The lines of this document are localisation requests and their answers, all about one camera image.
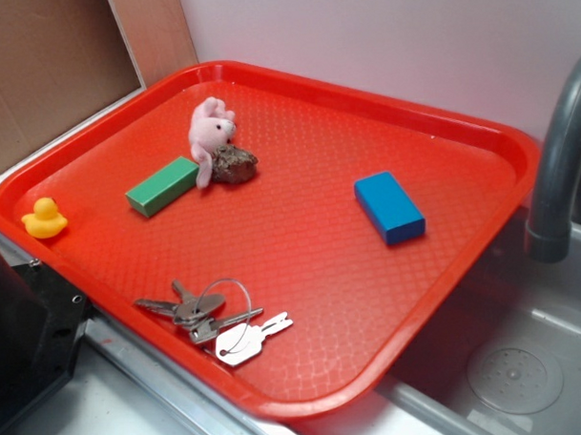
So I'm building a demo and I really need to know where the green rectangular block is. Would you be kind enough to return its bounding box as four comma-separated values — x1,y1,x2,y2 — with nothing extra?
126,156,199,218

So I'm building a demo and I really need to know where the red plastic tray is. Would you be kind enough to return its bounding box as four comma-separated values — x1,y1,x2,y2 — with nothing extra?
0,61,539,421

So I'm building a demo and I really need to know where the silver key bunch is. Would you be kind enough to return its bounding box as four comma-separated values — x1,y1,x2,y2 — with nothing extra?
134,280,263,345

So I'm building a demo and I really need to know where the yellow rubber duck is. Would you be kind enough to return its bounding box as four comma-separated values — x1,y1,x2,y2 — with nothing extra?
21,197,69,238

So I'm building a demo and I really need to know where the pink plush bunny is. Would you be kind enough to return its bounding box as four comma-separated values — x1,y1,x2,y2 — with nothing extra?
188,96,237,189

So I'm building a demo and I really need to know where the blue rectangular block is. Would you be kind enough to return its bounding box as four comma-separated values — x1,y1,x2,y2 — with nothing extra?
353,171,426,245

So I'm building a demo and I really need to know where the white flat key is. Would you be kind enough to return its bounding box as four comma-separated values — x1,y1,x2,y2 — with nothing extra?
215,312,293,366

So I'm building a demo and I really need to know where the grey toy sink basin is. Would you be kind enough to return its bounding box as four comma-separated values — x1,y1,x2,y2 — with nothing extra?
368,205,581,435

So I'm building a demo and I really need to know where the brown rock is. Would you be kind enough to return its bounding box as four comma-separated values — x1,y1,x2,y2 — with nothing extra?
212,144,258,184

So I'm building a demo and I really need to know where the brown cardboard panel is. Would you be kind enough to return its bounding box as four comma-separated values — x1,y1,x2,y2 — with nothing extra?
0,0,141,175

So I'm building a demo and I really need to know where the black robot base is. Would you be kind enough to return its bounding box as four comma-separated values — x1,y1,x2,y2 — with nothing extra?
0,253,90,435

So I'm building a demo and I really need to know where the grey toy faucet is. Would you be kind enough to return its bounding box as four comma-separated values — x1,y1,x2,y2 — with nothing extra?
524,57,581,263

